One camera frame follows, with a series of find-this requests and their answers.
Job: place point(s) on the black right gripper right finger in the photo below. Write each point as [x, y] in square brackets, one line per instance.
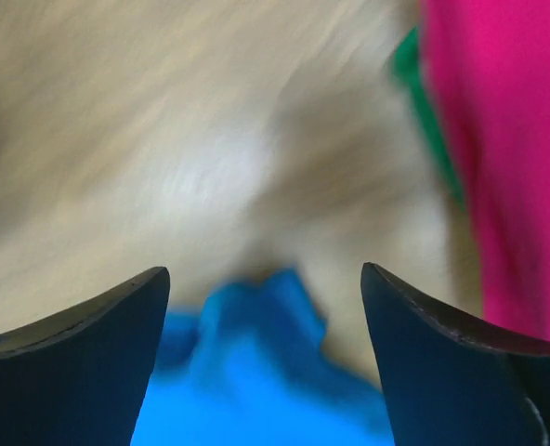
[450, 378]

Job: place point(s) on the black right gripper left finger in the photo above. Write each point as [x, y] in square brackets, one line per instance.
[79, 377]

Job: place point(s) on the folded pink t shirt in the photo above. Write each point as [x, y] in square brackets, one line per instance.
[488, 70]

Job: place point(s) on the blue t shirt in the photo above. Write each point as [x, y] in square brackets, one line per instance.
[248, 369]

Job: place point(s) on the folded green t shirt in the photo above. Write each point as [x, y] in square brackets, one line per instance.
[406, 66]

